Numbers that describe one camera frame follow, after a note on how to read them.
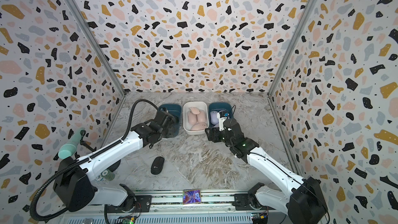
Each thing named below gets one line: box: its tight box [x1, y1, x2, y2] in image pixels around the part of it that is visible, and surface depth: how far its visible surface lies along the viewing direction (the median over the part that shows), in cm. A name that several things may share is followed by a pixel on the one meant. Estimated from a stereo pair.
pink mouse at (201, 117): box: [196, 111, 207, 123], surface depth 106 cm
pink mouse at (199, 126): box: [190, 122, 208, 131], surface depth 102 cm
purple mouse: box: [209, 110, 219, 125], surface depth 107 cm
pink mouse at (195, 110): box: [188, 106, 201, 115], surface depth 109 cm
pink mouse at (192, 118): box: [187, 110, 197, 125], surface depth 105 cm
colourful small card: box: [182, 189, 202, 205], surface depth 76 cm
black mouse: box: [150, 156, 165, 175], surface depth 85 cm
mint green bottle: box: [58, 127, 85, 160], surface depth 55 cm
